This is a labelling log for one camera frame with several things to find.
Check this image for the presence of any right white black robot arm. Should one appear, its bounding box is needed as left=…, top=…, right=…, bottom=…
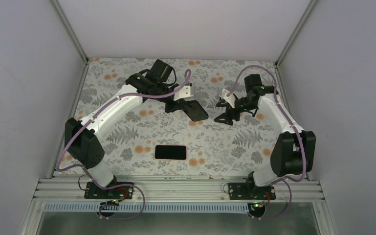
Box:
left=214, top=74, right=316, bottom=199

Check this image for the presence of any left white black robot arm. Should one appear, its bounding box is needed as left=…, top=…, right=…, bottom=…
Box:
left=56, top=59, right=192, bottom=198

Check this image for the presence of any black phone with pink edge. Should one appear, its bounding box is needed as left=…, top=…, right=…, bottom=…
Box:
left=154, top=145, right=187, bottom=161

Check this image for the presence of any floral patterned table mat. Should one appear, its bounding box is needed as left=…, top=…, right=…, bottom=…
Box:
left=61, top=57, right=305, bottom=178

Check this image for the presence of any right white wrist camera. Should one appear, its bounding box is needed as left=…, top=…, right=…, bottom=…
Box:
left=220, top=89, right=237, bottom=108

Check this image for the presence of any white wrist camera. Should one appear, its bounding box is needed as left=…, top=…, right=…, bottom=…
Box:
left=173, top=83, right=194, bottom=101
left=220, top=89, right=237, bottom=108

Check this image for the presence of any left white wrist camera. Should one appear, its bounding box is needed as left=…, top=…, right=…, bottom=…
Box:
left=173, top=83, right=194, bottom=101

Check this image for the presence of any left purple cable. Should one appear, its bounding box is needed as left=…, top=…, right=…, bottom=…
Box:
left=55, top=69, right=192, bottom=221

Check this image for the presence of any purple cable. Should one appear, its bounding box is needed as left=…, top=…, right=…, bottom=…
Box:
left=55, top=69, right=192, bottom=221
left=226, top=65, right=307, bottom=221

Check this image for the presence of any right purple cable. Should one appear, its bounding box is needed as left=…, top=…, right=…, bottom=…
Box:
left=226, top=65, right=307, bottom=221

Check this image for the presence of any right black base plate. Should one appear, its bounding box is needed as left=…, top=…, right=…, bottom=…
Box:
left=228, top=183, right=276, bottom=200

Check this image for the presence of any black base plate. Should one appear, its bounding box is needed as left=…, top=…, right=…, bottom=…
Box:
left=228, top=183, right=276, bottom=200
left=84, top=182, right=134, bottom=200

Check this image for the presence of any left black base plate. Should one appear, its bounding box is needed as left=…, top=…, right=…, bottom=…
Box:
left=84, top=182, right=134, bottom=200

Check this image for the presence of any aluminium rail frame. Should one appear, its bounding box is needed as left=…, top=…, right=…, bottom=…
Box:
left=33, top=175, right=325, bottom=203

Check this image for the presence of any slotted grey cable duct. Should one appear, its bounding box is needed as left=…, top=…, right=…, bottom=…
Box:
left=43, top=202, right=249, bottom=213

